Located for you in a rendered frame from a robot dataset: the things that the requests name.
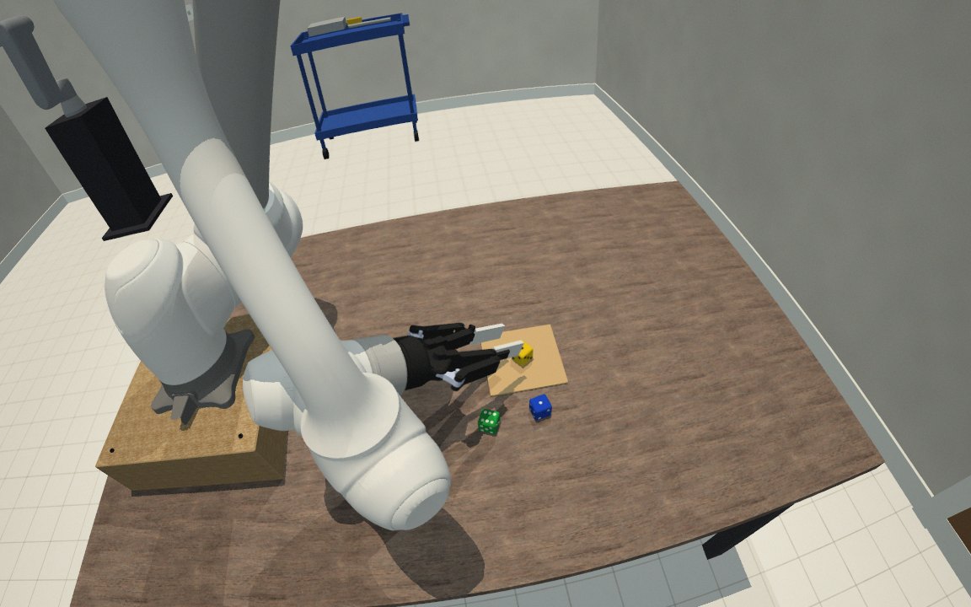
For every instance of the green die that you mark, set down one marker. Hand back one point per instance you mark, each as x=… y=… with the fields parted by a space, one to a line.
x=489 y=421

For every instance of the tan flat mat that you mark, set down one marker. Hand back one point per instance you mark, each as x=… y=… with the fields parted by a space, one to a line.
x=545 y=369

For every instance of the yellow die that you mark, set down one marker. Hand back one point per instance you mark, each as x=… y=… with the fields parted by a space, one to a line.
x=525 y=355

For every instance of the blue die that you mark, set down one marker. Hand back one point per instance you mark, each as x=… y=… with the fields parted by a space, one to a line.
x=540 y=407

